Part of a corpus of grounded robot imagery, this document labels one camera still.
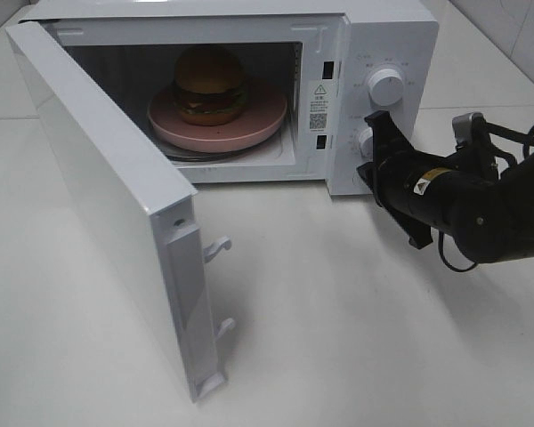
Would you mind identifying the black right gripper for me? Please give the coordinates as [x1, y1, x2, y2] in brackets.
[356, 110, 461, 248]

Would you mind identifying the white timer knob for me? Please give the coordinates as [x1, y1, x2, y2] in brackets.
[358, 127, 373, 159]

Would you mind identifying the pink round plate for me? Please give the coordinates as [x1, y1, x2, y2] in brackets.
[148, 78, 287, 153]

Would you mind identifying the white microwave door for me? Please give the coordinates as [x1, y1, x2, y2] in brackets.
[6, 21, 235, 401]

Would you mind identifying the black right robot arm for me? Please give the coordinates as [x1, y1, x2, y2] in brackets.
[357, 110, 534, 265]

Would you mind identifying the white microwave oven body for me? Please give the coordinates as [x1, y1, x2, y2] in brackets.
[17, 1, 438, 196]

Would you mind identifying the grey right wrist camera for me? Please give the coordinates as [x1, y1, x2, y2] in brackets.
[451, 112, 483, 150]

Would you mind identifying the round white door button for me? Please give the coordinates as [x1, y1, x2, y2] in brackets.
[352, 171, 369, 194]

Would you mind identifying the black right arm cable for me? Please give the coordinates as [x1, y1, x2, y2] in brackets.
[438, 117, 534, 272]

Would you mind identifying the burger with lettuce and cheese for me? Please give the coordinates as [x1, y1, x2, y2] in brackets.
[172, 44, 248, 126]

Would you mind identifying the upper white power knob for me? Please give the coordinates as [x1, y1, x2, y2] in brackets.
[368, 65, 405, 107]

